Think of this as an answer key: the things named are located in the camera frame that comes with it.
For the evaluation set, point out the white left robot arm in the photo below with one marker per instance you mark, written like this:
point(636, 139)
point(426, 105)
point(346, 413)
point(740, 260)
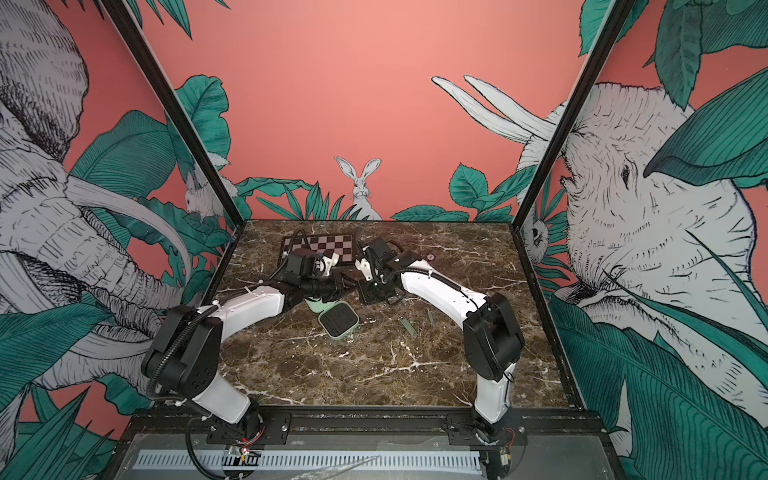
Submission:
point(182, 363)

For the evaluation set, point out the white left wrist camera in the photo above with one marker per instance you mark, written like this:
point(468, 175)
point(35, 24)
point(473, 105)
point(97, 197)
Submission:
point(323, 264)

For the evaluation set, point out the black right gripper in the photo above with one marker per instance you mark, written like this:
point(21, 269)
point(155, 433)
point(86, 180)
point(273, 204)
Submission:
point(365, 295)

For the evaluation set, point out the black right frame post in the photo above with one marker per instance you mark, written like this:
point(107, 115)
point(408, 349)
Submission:
point(612, 24)

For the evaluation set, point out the white slotted cable duct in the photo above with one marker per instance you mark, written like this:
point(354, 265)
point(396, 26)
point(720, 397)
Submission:
point(294, 460)

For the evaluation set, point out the black frame post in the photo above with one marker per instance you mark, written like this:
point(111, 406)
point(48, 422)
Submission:
point(123, 20)
point(612, 24)

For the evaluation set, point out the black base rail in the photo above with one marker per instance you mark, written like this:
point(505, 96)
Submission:
point(273, 425)

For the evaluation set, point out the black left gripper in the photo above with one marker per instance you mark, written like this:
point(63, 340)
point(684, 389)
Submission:
point(338, 285)

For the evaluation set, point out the green nail clipper case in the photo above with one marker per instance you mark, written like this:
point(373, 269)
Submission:
point(337, 318)

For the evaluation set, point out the maroon checkered chess board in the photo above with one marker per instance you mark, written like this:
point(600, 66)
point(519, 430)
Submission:
point(341, 244)

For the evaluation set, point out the black left frame post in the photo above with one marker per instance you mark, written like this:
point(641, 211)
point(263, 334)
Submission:
point(123, 20)

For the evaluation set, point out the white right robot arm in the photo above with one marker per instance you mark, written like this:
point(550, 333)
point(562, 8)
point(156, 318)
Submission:
point(493, 340)

